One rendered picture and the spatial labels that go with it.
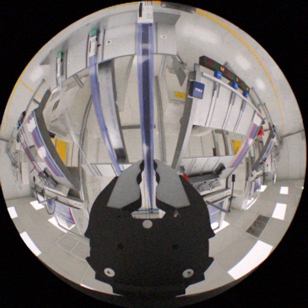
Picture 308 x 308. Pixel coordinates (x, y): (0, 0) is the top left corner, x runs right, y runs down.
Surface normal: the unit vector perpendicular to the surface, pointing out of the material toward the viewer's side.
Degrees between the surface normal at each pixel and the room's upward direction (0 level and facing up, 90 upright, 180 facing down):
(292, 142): 90
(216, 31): 0
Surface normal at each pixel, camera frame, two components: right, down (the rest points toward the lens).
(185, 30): 0.04, 0.99
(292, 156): -1.00, 0.04
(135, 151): 0.09, -0.11
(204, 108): 0.09, 0.66
